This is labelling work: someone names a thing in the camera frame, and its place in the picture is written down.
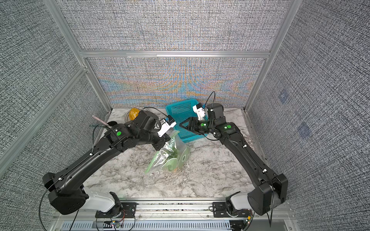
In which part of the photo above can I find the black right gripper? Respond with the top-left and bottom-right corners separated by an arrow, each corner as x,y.
181,118 -> 218,135

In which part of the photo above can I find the clear zip-top bag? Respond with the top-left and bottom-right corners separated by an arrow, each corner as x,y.
145,130 -> 191,174

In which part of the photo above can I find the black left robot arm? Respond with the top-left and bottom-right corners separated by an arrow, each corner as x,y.
42,111 -> 176,217

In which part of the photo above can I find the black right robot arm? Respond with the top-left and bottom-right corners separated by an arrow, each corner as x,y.
180,103 -> 288,216

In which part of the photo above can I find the teal plastic basket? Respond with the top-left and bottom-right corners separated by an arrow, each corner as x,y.
165,99 -> 204,143

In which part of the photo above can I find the yellow crumbed bread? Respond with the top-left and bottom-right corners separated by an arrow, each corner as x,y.
128,108 -> 141,120

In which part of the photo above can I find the black cup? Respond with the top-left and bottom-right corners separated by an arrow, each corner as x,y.
108,121 -> 118,127

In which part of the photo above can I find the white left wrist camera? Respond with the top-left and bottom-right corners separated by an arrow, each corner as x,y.
158,116 -> 176,137

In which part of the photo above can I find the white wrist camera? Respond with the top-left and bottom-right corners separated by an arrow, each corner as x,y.
158,116 -> 176,137
192,103 -> 206,121

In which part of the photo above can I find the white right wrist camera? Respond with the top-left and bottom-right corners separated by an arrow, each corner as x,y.
192,103 -> 206,121

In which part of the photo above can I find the pink handled utensil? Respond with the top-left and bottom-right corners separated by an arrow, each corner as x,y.
92,115 -> 109,126

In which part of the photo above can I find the green handled utensil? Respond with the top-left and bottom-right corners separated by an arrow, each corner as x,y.
89,125 -> 108,128

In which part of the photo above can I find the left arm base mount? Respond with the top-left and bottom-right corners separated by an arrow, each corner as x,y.
95,202 -> 137,219

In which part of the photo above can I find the aluminium front rail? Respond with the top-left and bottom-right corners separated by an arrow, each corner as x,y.
46,198 -> 300,231

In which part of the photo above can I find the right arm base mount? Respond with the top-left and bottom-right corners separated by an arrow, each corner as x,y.
209,202 -> 253,218

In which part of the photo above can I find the aluminium enclosure frame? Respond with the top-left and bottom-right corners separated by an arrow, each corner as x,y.
0,0 -> 304,174

